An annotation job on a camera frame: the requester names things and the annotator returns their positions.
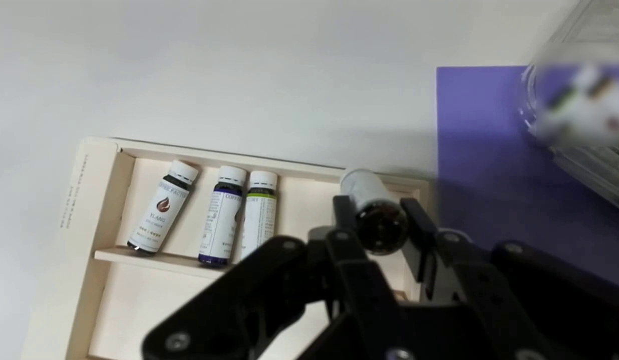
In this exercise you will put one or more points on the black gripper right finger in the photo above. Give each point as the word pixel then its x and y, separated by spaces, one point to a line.
pixel 432 252

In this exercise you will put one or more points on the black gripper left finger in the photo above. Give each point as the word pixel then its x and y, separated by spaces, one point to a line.
pixel 359 279

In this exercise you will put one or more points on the small white label bottle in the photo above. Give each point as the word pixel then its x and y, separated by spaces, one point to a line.
pixel 379 219

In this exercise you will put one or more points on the white bottle green band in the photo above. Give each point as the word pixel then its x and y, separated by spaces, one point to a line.
pixel 258 214

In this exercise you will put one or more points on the white bottle blue band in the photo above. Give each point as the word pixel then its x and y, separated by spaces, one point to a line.
pixel 220 219

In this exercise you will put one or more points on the white bottle dark red cap band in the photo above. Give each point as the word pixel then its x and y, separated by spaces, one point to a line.
pixel 162 209

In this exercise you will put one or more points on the light wooden shelf tray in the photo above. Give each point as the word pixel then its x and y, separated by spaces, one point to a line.
pixel 99 297

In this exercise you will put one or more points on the purple paper sheet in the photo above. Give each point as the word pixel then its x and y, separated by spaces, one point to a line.
pixel 496 182

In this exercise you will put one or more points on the clear plastic clamshell container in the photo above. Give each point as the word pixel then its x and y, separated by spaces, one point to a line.
pixel 590 35

